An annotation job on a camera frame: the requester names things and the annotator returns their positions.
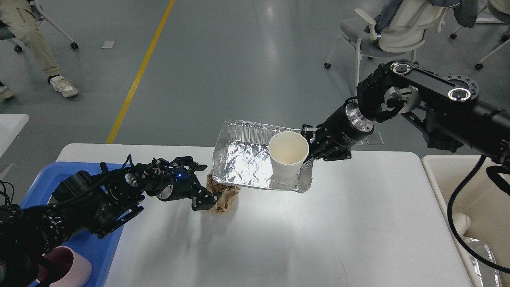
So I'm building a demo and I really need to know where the aluminium foil tray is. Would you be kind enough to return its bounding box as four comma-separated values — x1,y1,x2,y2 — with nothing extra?
212,120,314,194

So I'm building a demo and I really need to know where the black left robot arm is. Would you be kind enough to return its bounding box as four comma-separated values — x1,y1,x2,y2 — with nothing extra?
0,155,222,287

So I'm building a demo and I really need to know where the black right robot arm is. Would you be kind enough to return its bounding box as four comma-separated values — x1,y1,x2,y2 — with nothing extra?
301,59,509,273

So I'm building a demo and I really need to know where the person in beige trousers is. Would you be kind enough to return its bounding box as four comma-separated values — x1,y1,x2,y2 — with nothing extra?
0,0,78,97

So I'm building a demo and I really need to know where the foil tray in bin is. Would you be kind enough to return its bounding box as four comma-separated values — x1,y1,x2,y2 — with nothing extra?
461,236,502,287

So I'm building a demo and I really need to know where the pink mug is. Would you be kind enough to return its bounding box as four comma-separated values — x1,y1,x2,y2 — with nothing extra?
43,246,92,287

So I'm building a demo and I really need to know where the white side table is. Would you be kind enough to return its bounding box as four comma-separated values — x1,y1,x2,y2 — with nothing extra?
0,113,29,156

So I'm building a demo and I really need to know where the brown paper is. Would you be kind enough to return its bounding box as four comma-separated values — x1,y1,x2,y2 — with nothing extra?
206,173,241,214

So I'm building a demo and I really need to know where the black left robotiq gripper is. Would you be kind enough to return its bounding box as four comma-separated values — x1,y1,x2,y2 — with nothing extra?
155,156,222,211

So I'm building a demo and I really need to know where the white paper cup in bin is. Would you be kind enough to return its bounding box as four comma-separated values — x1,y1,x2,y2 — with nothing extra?
452,211,471,236

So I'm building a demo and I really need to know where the blue plastic tray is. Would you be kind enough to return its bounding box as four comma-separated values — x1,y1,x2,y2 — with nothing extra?
20,162,122,287

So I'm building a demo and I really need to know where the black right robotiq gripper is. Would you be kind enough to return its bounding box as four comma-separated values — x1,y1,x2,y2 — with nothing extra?
301,102,374,162

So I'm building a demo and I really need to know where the grey jacket on chair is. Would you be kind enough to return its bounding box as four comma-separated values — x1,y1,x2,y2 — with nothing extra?
365,0,478,33

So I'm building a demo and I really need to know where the white paper cup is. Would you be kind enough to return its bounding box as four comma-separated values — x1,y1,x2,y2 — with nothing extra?
452,211,471,236
268,131,309,184

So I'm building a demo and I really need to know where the white office chair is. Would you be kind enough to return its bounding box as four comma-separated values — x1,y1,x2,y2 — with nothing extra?
324,0,449,84

